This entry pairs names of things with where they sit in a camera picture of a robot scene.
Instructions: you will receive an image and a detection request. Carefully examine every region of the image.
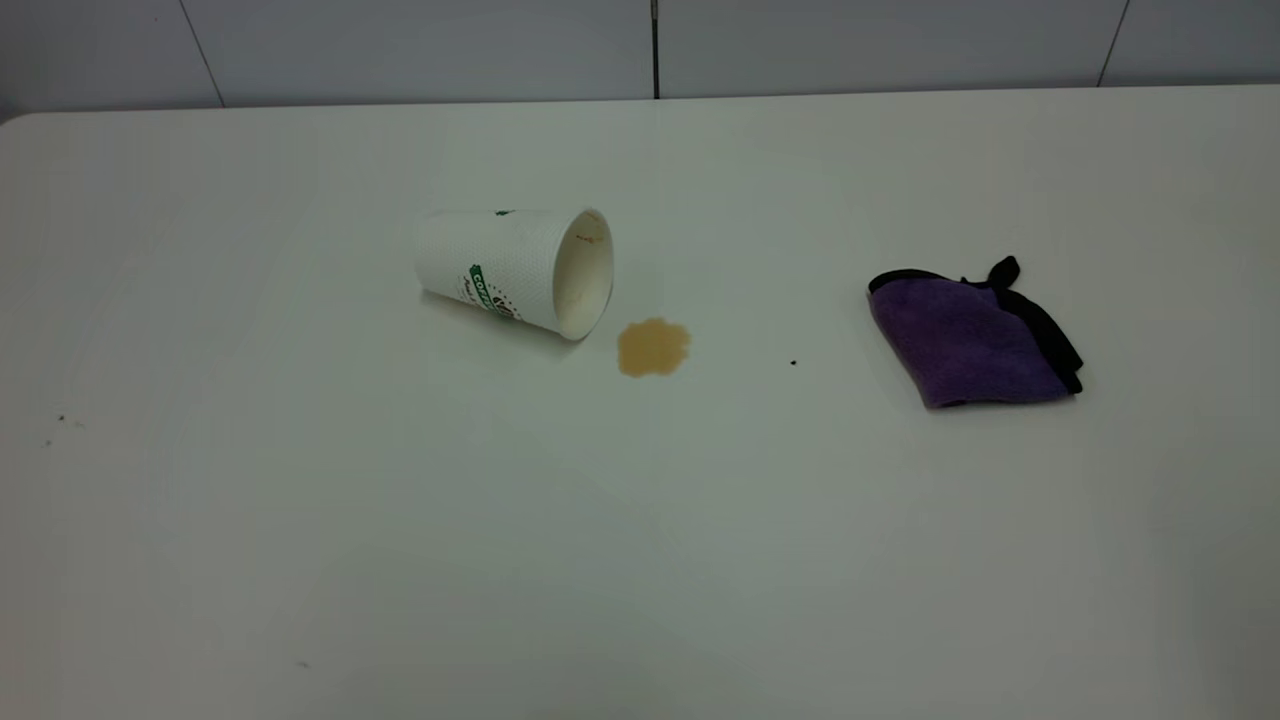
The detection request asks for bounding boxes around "brown coffee spill stain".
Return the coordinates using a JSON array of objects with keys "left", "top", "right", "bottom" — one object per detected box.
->
[{"left": 617, "top": 317, "right": 693, "bottom": 379}]

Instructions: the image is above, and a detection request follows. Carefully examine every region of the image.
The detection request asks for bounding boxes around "white paper coffee cup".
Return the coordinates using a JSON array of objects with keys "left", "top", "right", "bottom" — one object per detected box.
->
[{"left": 413, "top": 207, "right": 615, "bottom": 343}]

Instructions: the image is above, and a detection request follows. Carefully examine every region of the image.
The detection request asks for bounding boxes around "purple cloth with black trim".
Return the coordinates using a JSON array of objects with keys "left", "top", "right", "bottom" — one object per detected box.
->
[{"left": 866, "top": 256, "right": 1085, "bottom": 411}]

